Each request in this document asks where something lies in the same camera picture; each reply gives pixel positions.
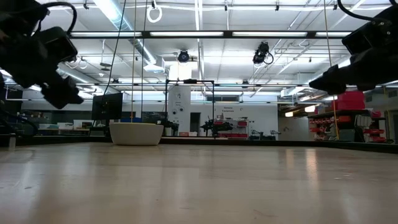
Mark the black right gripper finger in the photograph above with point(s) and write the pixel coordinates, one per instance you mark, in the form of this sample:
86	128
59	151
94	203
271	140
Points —
334	81

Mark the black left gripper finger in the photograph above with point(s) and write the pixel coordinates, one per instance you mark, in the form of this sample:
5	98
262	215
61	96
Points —
60	93

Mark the background black robot arm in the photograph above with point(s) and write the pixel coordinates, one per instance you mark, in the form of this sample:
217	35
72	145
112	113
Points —
216	126

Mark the black shelf rack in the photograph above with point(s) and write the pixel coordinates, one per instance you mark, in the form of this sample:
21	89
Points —
342	124

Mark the large red storage bin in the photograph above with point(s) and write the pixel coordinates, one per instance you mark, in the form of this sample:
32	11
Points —
351	100

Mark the black computer monitor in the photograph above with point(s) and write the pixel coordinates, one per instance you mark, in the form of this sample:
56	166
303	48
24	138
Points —
107	107

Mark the off-white bowl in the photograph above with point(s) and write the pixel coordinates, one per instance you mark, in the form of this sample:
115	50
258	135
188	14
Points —
136	134

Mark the cart with red bins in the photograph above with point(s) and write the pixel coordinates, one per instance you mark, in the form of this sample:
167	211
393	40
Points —
241	124

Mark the overhead LED light bar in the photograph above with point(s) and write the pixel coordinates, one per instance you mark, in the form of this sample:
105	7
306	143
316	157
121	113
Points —
186	34

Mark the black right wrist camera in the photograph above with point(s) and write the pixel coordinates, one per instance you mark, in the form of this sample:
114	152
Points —
363	37

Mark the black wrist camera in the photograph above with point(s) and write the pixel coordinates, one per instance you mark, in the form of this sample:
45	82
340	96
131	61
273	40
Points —
59	43
363	37

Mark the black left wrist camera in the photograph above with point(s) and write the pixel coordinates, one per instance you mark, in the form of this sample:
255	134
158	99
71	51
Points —
59	43

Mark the black aluminium table frame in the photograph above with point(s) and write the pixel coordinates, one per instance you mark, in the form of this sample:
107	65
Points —
248	142

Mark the tall black stand frame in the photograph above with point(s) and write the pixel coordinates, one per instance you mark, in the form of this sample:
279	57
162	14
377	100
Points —
165	105

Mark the round black ceiling camera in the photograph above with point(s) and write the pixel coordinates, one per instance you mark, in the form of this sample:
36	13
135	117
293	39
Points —
183	56

